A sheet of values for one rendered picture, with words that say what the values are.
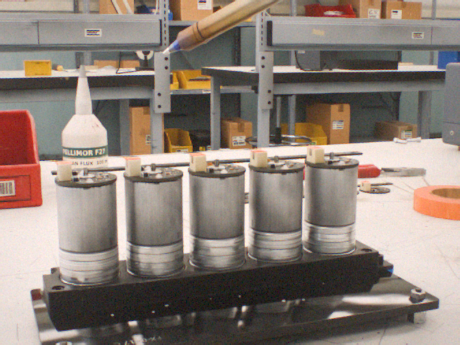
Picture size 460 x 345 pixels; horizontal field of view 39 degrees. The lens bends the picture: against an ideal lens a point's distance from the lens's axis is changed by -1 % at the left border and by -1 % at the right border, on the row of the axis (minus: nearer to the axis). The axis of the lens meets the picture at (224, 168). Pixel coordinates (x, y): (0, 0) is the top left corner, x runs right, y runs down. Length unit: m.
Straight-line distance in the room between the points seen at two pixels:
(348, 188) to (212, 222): 0.06
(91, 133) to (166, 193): 0.23
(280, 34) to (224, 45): 2.19
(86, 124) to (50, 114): 4.15
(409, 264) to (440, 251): 0.03
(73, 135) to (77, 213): 0.24
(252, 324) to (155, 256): 0.05
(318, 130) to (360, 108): 0.66
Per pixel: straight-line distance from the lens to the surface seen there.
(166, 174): 0.27
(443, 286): 0.34
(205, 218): 0.28
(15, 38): 2.49
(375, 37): 2.97
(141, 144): 4.34
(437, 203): 0.47
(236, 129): 4.50
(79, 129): 0.50
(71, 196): 0.26
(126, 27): 2.54
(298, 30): 2.79
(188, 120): 4.86
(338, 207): 0.30
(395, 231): 0.43
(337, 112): 4.88
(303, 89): 2.88
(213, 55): 4.89
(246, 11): 0.24
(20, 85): 2.52
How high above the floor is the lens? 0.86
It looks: 11 degrees down
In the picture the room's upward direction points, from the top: straight up
